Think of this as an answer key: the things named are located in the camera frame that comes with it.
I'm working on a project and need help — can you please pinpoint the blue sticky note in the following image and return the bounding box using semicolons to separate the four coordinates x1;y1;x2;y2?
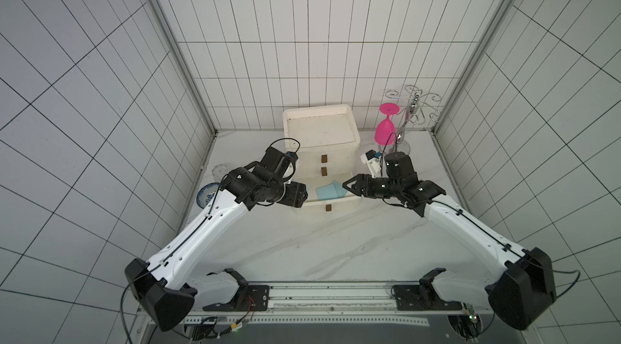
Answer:
316;184;335;201
331;181;348;199

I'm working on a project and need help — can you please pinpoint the white bottom pull-out drawer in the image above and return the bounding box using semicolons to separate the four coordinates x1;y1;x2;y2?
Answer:
294;173;361;215

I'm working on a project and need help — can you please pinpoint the white plastic drawer cabinet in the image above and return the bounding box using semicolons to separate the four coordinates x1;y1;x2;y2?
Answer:
283;104;361;179

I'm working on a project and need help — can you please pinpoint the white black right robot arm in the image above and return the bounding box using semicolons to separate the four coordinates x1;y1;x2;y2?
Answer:
343;152;557;330

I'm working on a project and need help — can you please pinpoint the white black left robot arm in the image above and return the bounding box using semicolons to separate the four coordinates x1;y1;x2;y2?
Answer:
122;161;308;332

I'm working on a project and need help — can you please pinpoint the pink wine glass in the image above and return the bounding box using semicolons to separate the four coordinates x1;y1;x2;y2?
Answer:
375;102;400;146

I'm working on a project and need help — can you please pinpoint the chrome glass holder stand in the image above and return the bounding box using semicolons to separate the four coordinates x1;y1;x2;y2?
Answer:
385;85;442;155

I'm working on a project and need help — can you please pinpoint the clear upturned glass cup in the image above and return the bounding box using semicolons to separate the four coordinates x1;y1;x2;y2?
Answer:
212;164;230;182

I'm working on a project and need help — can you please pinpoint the blue white patterned plate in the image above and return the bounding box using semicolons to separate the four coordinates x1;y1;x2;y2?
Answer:
196;182;219;209

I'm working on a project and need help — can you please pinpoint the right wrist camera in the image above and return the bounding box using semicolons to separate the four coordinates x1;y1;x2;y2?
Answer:
361;149;383;177

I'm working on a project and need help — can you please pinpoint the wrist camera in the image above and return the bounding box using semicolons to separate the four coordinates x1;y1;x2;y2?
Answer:
260;146;299;182
361;149;383;177

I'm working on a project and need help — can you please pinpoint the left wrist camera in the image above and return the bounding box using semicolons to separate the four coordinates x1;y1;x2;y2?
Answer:
260;146;299;182

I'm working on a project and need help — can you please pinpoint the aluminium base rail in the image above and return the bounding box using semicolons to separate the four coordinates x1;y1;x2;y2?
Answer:
137;280;527;328

